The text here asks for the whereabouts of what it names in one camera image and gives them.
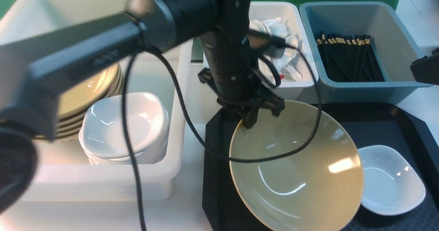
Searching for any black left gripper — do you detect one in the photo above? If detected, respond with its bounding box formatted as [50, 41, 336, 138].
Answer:
[198, 30, 285, 128]

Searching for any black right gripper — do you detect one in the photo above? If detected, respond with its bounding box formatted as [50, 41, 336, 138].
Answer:
[410, 48, 439, 86]

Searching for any white square sauce dish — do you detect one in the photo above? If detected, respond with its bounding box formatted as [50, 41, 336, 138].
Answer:
[358, 145, 426, 216]

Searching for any yellow noodle bowl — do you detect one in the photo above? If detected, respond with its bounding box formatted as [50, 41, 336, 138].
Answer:
[229, 101, 364, 231]

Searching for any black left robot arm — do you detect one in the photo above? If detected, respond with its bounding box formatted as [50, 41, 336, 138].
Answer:
[1, 0, 284, 212]

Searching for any bottom stacked yellow bowl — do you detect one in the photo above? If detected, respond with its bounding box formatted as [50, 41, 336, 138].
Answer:
[34, 87, 124, 142]

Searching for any small white spoon bin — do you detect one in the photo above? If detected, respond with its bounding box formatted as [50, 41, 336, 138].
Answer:
[248, 2, 319, 100]

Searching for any blue-grey chopstick bin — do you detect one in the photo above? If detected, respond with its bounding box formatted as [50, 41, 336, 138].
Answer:
[299, 1, 429, 104]

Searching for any black textured serving tray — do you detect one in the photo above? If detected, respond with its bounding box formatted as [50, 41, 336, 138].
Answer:
[202, 103, 439, 231]

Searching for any bundle of black chopsticks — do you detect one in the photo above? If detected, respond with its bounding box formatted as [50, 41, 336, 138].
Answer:
[316, 31, 385, 82]

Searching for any stack of white sauce dishes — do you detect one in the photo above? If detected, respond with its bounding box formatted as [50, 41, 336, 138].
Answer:
[79, 92, 170, 165]

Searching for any large white plastic bin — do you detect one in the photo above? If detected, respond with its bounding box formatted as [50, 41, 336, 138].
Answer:
[1, 0, 185, 201]

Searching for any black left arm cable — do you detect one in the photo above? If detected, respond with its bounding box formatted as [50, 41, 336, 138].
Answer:
[121, 28, 323, 231]

